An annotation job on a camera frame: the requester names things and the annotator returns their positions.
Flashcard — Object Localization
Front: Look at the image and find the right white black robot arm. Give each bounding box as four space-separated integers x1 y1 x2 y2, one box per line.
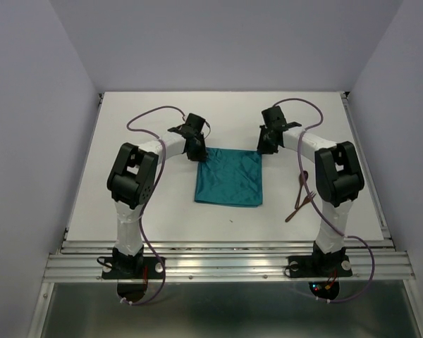
257 122 364 275

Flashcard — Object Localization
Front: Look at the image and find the aluminium frame rail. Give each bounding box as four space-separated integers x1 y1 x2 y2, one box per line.
43 239 415 283

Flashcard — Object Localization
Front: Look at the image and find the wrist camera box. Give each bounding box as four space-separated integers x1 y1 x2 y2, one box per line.
262 106 287 130
185 113 206 132

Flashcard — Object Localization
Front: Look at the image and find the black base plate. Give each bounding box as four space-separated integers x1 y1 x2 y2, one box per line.
97 256 164 280
284 255 353 279

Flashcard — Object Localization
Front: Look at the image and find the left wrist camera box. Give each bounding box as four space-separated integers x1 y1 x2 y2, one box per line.
185 113 206 132

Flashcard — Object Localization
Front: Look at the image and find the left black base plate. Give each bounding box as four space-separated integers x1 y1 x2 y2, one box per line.
97 256 164 280

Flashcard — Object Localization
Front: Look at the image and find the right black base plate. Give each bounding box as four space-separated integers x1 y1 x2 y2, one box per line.
284 255 353 279

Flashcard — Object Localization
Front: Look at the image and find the teal cloth napkin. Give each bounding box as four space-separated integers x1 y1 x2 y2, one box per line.
195 148 263 208

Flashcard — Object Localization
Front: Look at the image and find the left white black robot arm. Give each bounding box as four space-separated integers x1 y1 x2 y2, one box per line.
106 122 208 277

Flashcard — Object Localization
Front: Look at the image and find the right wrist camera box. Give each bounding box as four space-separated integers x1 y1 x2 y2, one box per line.
262 106 287 130

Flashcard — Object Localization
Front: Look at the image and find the brown wooden spoon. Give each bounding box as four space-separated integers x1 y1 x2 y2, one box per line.
294 170 309 210

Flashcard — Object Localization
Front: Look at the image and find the brown wooden fork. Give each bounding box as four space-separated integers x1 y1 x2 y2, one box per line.
285 192 317 223

